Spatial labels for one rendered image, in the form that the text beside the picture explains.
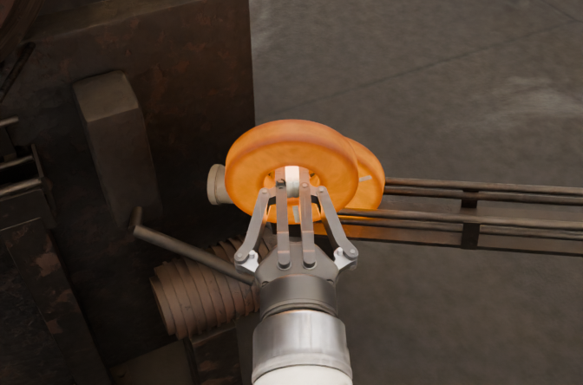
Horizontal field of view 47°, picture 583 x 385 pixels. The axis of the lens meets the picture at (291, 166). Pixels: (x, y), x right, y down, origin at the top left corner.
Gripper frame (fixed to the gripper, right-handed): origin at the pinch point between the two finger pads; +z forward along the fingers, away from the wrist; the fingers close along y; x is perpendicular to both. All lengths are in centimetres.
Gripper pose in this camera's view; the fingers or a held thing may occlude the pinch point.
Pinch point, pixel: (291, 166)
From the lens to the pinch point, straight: 77.0
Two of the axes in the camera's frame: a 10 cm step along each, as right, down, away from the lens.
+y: 10.0, -0.3, 0.2
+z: -0.4, -7.5, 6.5
